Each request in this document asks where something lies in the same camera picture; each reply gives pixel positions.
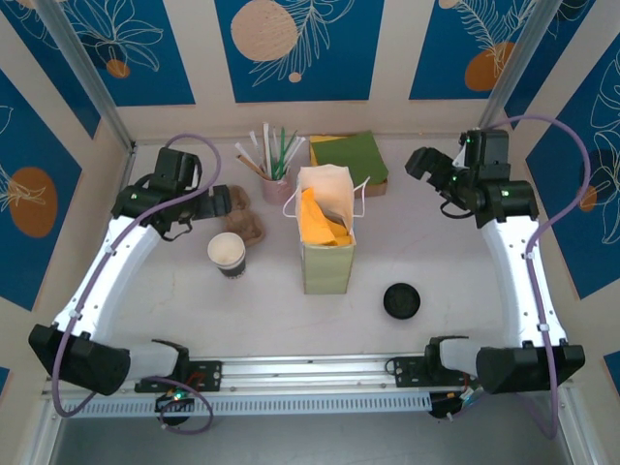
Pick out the white slotted cable duct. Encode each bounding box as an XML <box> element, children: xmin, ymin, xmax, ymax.
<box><xmin>61</xmin><ymin>390</ymin><xmax>433</xmax><ymax>419</ymax></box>

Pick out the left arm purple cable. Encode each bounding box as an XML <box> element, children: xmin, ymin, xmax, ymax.
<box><xmin>50</xmin><ymin>134</ymin><xmax>224</xmax><ymax>436</ymax></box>

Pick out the pink straw holder cup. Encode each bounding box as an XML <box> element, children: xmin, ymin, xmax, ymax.
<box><xmin>262</xmin><ymin>171</ymin><xmax>295</xmax><ymax>206</ymax></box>

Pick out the green paper napkin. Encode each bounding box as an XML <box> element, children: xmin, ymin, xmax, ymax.
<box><xmin>309</xmin><ymin>130</ymin><xmax>391</xmax><ymax>188</ymax></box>

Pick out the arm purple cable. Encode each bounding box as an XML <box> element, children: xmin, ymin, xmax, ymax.
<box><xmin>50</xmin><ymin>134</ymin><xmax>224</xmax><ymax>436</ymax></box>
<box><xmin>448</xmin><ymin>114</ymin><xmax>593</xmax><ymax>441</ymax></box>

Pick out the yellow paper napkin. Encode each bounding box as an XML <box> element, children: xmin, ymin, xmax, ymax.
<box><xmin>299</xmin><ymin>186</ymin><xmax>355</xmax><ymax>248</ymax></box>

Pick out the white paper coffee cup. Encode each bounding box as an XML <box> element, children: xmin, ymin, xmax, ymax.
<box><xmin>206</xmin><ymin>231</ymin><xmax>247</xmax><ymax>280</ymax></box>

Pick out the brown pulp cup carrier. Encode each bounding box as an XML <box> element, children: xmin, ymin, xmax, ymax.
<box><xmin>212</xmin><ymin>185</ymin><xmax>266</xmax><ymax>245</ymax></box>

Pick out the small black controller board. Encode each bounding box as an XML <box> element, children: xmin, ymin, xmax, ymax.
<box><xmin>429</xmin><ymin>387</ymin><xmax>481</xmax><ymax>421</ymax></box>
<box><xmin>154</xmin><ymin>388</ymin><xmax>196</xmax><ymax>414</ymax></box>

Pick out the aluminium frame post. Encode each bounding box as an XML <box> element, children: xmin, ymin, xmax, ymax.
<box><xmin>472</xmin><ymin>0</ymin><xmax>563</xmax><ymax>146</ymax></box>
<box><xmin>33</xmin><ymin>0</ymin><xmax>137</xmax><ymax>152</ymax></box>

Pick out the black plastic cup lid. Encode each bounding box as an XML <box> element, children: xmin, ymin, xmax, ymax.
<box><xmin>382</xmin><ymin>282</ymin><xmax>421</xmax><ymax>321</ymax></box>

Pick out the pale green paper bag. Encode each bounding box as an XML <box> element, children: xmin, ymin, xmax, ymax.
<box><xmin>282</xmin><ymin>163</ymin><xmax>372</xmax><ymax>295</ymax></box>

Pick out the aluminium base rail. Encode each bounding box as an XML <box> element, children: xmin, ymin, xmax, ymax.
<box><xmin>41</xmin><ymin>349</ymin><xmax>577</xmax><ymax>399</ymax></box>

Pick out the brown kraft wrapped straw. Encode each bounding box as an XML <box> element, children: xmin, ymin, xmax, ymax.
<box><xmin>234</xmin><ymin>152</ymin><xmax>267</xmax><ymax>179</ymax></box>

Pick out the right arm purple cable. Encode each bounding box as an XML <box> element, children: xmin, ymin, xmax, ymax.
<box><xmin>448</xmin><ymin>114</ymin><xmax>593</xmax><ymax>441</ymax></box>

